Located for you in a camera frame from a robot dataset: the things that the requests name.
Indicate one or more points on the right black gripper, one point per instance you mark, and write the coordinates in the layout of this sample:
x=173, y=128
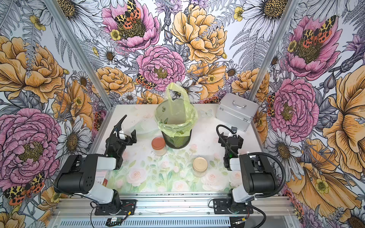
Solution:
x=230, y=139

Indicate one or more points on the clear plastic rice jar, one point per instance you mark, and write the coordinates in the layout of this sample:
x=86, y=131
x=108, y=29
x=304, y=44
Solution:
x=198, y=174

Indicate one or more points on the beige jar lid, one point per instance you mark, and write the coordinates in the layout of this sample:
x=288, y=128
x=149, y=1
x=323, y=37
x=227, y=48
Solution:
x=200, y=165

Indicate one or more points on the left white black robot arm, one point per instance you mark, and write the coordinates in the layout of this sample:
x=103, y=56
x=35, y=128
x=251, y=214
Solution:
x=78, y=177

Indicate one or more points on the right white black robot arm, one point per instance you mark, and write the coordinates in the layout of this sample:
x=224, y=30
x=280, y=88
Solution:
x=262, y=175

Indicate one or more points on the clear plastic container lid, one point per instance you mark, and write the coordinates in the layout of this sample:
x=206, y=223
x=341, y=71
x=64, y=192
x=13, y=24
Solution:
x=146, y=127

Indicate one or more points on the jar with red-brown lid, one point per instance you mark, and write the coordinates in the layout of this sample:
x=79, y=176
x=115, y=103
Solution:
x=159, y=146

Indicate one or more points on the silver aluminium case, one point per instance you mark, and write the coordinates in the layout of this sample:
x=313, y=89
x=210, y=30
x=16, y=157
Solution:
x=236, y=111

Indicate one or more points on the floral table mat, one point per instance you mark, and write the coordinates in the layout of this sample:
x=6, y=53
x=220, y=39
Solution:
x=143, y=171

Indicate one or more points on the black mesh trash bin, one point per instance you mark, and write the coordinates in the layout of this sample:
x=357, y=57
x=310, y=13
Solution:
x=174, y=123

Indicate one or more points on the yellow-green plastic bin bag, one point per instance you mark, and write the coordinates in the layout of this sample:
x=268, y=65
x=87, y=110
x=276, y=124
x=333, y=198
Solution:
x=174, y=91

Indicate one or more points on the red white cardboard box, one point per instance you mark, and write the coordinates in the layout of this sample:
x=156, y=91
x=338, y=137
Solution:
x=102, y=177

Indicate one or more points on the small green circuit board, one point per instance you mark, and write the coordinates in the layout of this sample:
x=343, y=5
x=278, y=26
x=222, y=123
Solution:
x=111, y=222

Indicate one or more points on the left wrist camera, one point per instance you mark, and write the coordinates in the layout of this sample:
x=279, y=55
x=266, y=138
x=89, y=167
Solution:
x=121, y=135

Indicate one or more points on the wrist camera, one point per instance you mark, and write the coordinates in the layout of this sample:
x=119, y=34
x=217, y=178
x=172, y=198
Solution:
x=121, y=135
x=234, y=130

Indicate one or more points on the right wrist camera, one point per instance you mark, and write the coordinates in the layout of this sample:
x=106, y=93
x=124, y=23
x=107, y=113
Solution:
x=234, y=130

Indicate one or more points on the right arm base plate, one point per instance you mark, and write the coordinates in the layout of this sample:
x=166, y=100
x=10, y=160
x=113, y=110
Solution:
x=222, y=206

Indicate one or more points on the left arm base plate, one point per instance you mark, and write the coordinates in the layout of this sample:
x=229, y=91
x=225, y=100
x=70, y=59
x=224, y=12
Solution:
x=125, y=207

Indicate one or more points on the aluminium front rail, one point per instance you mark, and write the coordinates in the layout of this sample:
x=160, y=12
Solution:
x=177, y=210

